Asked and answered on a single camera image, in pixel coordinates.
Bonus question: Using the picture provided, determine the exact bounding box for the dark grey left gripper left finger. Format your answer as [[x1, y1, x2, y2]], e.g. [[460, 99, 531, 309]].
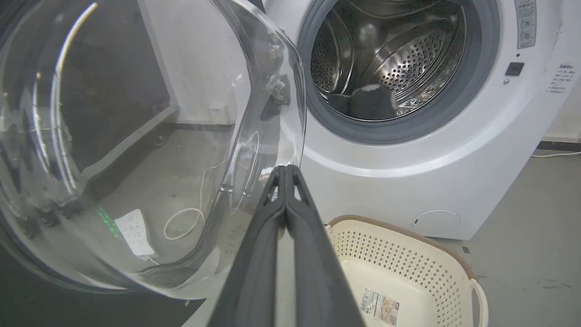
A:
[[207, 165, 287, 327]]

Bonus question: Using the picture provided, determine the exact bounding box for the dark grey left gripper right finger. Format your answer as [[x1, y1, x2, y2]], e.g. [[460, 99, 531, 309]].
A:
[[285, 164, 366, 327]]

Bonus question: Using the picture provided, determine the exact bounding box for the transparent washing machine door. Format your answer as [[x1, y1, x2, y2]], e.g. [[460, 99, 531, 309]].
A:
[[0, 0, 307, 300]]

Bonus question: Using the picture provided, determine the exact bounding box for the white front-load washing machine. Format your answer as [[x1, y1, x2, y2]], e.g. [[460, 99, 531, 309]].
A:
[[261, 0, 581, 241]]

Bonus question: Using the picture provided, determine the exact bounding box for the cream perforated laundry basket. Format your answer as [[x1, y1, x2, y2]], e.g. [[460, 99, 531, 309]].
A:
[[325, 215, 489, 327]]

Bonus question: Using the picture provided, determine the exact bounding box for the white power strip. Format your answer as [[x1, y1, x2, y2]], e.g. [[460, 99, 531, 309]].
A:
[[114, 209, 156, 257]]

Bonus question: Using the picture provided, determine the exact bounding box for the dark clothing in drum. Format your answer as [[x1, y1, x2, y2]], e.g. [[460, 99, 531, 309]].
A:
[[328, 84, 399, 121]]

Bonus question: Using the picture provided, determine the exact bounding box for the white coiled cable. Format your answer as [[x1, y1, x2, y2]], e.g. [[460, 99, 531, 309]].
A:
[[163, 157, 230, 241]]

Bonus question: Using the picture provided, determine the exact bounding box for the white floor cable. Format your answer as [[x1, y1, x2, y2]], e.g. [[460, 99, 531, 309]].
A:
[[531, 151, 581, 159]]

